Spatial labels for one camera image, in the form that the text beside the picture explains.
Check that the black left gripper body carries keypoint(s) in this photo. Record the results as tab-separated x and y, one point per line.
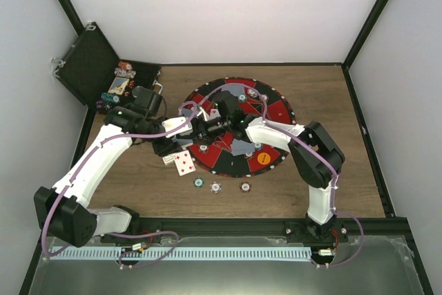
161	149

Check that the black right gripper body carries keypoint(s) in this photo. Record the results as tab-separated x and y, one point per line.
213	130

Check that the red chips seat two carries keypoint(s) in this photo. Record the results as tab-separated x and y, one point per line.
203	148

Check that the red face up community card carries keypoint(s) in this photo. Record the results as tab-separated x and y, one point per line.
214	113

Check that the card dealt seat four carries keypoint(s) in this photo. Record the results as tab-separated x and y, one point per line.
186	112

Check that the five of diamonds card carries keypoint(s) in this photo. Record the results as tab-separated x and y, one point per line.
184	163

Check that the card dealt seat one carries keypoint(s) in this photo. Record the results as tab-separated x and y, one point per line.
241	152

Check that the blue green 50 chip stack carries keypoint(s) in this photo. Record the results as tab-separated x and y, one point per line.
198	182

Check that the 50 chips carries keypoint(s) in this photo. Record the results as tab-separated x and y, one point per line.
242	98

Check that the red chips seat one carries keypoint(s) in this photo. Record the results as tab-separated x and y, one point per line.
249	154

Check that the card dealt seat six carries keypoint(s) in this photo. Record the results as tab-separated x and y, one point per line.
237	88

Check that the blue orange 10 chip stack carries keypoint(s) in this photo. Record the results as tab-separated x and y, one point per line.
215	187

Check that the orange big blind button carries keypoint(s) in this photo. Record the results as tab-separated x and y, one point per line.
263	158

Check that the red brown chip stack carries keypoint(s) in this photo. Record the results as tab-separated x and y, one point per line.
245	187

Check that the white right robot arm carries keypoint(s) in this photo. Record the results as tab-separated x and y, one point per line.
317	157

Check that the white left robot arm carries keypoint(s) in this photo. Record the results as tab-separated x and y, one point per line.
62	210

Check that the white card box tray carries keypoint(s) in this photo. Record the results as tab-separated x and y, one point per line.
168	159

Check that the round red black poker mat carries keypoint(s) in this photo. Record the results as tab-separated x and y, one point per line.
276	108

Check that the blue green 50 chip row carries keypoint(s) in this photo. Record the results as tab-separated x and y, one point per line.
110	98

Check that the blue playing card box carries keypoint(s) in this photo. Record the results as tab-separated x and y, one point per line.
118	85

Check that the blue orange 10 chip row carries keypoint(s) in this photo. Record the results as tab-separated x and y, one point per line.
119	72

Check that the red orange chip row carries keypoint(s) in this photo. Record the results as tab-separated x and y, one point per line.
125	65

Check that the black poker chip case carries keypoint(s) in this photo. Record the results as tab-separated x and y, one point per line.
87	69

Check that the light blue slotted strip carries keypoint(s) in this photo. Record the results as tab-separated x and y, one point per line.
291	254

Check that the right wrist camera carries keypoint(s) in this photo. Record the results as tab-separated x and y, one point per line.
228	105

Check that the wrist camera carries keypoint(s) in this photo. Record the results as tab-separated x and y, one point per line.
146	101
228	105

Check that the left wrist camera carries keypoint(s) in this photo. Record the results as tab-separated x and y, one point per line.
146	101

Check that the chrome case handle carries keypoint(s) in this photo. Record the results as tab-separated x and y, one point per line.
159	85

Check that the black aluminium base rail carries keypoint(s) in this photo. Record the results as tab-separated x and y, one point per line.
294	230

